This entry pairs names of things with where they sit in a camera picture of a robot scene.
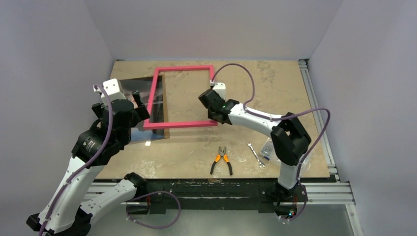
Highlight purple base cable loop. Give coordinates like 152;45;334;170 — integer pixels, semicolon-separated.
125;191;181;229

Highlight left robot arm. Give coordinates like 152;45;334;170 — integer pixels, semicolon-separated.
26;91;149;236

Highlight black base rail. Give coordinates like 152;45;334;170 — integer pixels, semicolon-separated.
126;178;308;218

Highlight clear screw organizer box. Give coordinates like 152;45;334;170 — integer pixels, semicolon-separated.
260;138;281;165

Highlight aluminium frame rail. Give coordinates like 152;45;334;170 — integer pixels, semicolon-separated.
298;59;356;206

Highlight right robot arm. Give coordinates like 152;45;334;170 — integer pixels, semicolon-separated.
198;88;311;201

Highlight orange black pliers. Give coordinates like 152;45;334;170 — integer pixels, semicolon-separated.
209;146;233;176

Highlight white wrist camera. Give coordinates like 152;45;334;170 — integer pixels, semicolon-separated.
93;78;126;106
210;82;226;100

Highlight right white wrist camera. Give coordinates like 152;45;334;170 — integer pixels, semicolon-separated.
210;82;226;100

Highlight silver wrench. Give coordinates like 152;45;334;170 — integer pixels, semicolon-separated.
247;143;265;168

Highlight pink picture frame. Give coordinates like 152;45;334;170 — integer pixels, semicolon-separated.
143;64;218;130

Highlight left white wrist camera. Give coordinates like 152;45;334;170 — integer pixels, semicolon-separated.
93;78;126;106

